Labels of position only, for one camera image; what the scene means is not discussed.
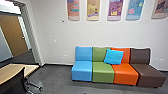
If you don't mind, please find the wooden door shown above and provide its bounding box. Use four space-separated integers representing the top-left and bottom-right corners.
0 14 30 58

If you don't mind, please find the blue sofa chair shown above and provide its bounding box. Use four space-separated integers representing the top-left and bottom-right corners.
71 45 94 83

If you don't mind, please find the green sofa chair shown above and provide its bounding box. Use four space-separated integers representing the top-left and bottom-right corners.
91 46 116 84

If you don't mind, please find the cyan cushion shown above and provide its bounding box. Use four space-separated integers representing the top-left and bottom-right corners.
103 48 125 66

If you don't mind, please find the brown sofa chair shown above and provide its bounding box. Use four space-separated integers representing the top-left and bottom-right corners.
129 47 167 89

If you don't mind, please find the salmon wall poster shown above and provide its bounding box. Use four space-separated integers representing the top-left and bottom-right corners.
66 0 81 22

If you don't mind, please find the purple wall poster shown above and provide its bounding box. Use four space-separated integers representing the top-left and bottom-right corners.
107 0 124 22

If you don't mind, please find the white door frame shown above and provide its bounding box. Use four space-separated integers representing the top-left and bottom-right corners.
14 0 45 67

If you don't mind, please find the beige pink wall poster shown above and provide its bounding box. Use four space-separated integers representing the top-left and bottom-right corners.
151 0 168 19

